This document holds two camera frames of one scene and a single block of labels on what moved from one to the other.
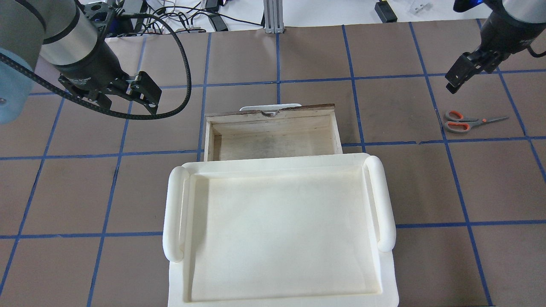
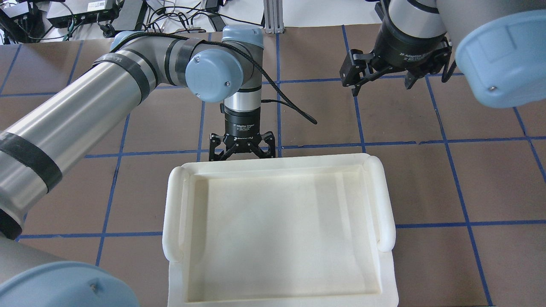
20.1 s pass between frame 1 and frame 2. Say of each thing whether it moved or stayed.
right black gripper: moved
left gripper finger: moved
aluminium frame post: stayed
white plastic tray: stayed
